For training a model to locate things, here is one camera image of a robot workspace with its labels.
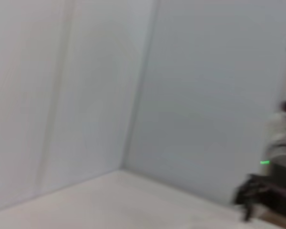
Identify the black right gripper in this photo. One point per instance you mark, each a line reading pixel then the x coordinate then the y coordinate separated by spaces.
pixel 274 193

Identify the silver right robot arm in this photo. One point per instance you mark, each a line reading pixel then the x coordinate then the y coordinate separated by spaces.
pixel 282 140

